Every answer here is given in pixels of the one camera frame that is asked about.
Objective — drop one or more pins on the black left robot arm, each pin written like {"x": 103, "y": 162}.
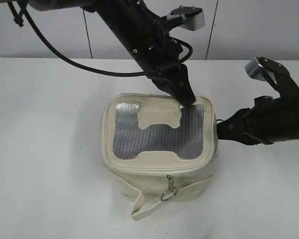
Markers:
{"x": 118, "y": 15}

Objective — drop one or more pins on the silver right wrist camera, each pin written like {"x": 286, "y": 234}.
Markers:
{"x": 274, "y": 73}

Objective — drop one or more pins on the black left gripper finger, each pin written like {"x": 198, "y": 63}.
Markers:
{"x": 167, "y": 87}
{"x": 180, "y": 87}

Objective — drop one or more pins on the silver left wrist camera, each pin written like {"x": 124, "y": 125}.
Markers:
{"x": 187, "y": 17}

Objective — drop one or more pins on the cream canvas zipper bag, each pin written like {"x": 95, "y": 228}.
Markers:
{"x": 157, "y": 150}

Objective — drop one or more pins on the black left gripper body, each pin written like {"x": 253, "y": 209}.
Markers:
{"x": 154, "y": 50}

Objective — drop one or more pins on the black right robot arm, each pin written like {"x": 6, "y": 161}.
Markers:
{"x": 288, "y": 118}

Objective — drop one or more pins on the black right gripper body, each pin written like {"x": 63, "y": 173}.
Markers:
{"x": 252, "y": 126}

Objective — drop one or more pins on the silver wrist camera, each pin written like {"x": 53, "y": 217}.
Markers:
{"x": 187, "y": 17}
{"x": 274, "y": 73}

